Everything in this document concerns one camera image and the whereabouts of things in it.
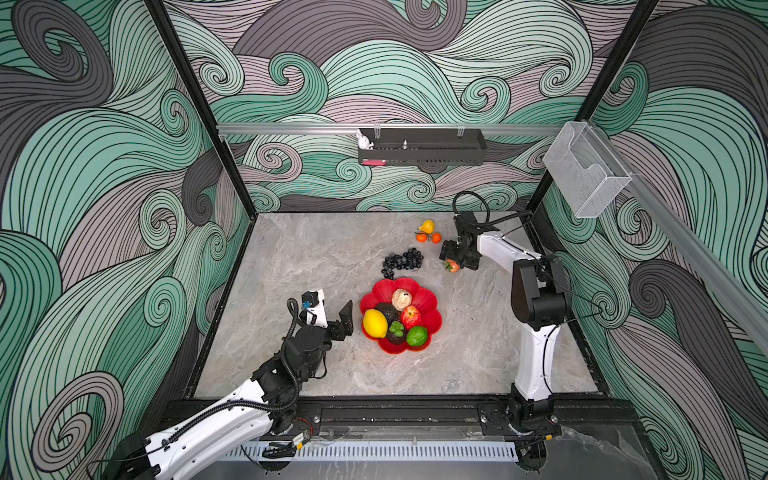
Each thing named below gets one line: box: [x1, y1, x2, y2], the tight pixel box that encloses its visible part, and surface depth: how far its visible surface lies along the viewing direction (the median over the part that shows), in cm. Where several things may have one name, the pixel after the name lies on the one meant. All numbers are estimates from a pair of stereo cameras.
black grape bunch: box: [381, 247, 424, 279], surface depth 103 cm
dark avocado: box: [376, 303, 401, 327], surface depth 88 cm
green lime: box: [406, 326, 428, 347], surface depth 84 cm
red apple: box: [400, 305, 421, 330], surface depth 87 cm
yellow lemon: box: [363, 308, 389, 338], surface depth 86 cm
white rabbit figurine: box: [356, 128, 374, 150], surface depth 87 cm
